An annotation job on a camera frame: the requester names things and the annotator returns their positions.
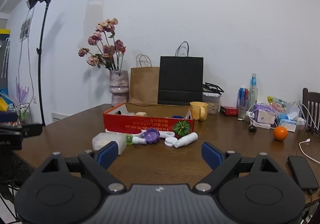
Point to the tissue pack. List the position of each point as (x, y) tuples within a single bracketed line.
[(284, 121)]

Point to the white spray bottle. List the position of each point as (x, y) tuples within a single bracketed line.
[(186, 140)]

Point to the black paper bag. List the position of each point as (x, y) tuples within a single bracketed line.
[(180, 78)]

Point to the black phone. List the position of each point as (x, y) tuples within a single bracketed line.
[(302, 173)]

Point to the white round lid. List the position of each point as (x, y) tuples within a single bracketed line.
[(170, 141)]

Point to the purple white device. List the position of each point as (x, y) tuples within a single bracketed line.
[(262, 115)]

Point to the red cardboard box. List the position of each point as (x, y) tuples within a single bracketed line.
[(122, 118)]

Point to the translucent plastic box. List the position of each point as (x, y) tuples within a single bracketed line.
[(104, 138)]

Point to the pink ceramic vase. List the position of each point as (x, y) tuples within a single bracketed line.
[(119, 87)]

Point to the dried pink flowers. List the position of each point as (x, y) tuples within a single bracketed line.
[(108, 51)]

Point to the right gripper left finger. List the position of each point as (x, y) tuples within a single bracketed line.
[(94, 166)]

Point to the clear food container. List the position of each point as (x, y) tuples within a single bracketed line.
[(211, 95)]

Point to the blue drink can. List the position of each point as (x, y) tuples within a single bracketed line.
[(242, 101)]

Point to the red white lint brush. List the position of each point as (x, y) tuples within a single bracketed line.
[(162, 134)]

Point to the blue bottle cap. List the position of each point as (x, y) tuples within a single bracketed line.
[(177, 116)]

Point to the yellow mug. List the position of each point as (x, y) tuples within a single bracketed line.
[(199, 110)]

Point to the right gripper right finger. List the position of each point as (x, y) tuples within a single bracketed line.
[(224, 166)]

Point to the small red box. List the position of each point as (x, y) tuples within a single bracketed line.
[(229, 111)]

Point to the wooden chair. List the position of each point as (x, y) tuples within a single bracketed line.
[(311, 109)]

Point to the brown paper bag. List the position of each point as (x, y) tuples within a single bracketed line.
[(144, 81)]

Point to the orange fruit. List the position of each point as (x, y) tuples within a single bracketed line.
[(280, 133)]

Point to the purple ridged cap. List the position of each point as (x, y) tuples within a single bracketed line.
[(152, 136)]

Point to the glass cup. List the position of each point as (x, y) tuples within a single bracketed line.
[(242, 113)]

